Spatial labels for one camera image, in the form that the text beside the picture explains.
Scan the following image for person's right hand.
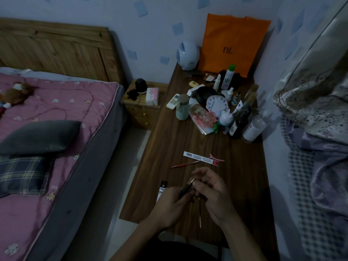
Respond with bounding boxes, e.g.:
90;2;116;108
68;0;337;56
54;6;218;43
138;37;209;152
192;167;240;229

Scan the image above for person's left hand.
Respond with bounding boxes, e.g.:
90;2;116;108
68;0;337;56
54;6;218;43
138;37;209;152
148;185;197;232

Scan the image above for black pen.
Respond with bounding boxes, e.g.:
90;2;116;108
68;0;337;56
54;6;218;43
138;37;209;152
178;178;196;200

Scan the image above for person's left forearm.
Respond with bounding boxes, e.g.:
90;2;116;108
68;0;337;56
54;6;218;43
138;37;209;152
109;218;167;261

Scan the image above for person's right forearm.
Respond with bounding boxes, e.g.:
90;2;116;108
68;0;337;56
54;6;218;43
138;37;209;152
217;210;269;261

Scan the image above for black refill package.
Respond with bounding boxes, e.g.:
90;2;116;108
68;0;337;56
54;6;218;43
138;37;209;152
156;180;168;203

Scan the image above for red pen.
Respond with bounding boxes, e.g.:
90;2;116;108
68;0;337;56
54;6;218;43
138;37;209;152
170;160;201;168

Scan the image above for white refill package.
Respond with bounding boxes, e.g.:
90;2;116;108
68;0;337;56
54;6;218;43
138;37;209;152
183;151;219;166

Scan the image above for silver foil packet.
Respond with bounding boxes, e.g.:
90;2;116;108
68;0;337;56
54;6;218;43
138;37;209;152
196;122;218;136

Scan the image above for dark glass bottle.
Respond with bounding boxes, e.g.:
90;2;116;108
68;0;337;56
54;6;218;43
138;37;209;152
229;107;252;140

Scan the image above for white rabbit figurine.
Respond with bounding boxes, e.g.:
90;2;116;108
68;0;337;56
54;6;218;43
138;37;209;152
219;109;235;129

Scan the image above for clear white-label bottle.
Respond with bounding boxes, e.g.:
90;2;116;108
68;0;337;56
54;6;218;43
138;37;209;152
242;108;273;143

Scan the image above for grey-green jar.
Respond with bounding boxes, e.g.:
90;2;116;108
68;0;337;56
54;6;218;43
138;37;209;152
175;94;190;120

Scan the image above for white round clock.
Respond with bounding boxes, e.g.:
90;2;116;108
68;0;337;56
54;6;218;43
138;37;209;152
206;93;232;117

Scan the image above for white remote control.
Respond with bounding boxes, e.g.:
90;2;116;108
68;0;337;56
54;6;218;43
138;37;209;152
166;93;181;110

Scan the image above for wooden nightstand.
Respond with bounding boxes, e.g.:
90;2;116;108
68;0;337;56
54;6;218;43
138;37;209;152
121;80;169;131

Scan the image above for black round bowl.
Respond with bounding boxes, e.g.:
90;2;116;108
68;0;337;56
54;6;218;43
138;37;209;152
195;86;218;105

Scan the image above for white small box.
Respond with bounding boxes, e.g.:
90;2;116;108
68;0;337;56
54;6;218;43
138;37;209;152
186;84;206;97

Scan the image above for pink white tissue pack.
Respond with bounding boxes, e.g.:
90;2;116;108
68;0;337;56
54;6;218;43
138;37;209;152
145;87;160;106

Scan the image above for grey mattress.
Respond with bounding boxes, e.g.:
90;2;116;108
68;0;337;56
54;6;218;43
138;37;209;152
27;84;129;261

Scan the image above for tall glass bottle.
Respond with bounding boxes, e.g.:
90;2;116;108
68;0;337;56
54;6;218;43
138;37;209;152
241;84;259;112

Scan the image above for checkered sheet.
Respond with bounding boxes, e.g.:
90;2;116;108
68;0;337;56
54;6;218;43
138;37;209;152
279;114;348;261

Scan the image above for white green spray bottle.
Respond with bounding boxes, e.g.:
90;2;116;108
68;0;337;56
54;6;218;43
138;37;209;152
220;64;236;91

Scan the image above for black round speaker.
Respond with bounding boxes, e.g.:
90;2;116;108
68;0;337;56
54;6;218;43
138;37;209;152
135;78;148;94

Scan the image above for purple cloth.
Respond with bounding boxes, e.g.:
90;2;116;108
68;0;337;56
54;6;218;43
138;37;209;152
283;117;348;224

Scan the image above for white round desk fan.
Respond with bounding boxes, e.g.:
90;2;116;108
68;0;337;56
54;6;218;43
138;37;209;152
177;40;200;71

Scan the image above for orange tote bag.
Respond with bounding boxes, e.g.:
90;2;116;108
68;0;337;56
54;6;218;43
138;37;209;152
198;13;272;78

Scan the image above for pink patterned quilt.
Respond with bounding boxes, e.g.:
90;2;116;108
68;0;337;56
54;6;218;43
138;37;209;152
0;72;120;261

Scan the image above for grey pillow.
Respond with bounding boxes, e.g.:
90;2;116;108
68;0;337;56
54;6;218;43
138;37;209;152
0;120;82;157

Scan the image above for floral curtain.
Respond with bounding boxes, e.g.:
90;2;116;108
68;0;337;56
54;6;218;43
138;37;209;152
272;0;348;146

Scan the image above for plaid pillow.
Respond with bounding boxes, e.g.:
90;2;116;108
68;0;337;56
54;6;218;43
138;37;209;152
0;155;55;198

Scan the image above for wooden bed headboard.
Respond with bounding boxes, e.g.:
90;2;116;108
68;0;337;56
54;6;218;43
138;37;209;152
0;18;126;88

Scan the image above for brown stuffed toy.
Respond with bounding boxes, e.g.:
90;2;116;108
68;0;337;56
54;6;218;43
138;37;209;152
0;82;36;109

